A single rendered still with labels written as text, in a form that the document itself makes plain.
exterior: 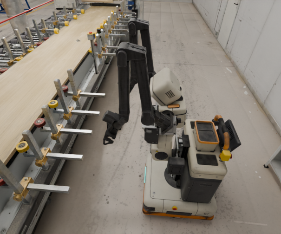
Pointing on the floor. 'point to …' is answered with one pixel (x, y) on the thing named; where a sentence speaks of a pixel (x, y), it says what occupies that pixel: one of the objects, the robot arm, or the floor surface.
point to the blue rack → (2, 8)
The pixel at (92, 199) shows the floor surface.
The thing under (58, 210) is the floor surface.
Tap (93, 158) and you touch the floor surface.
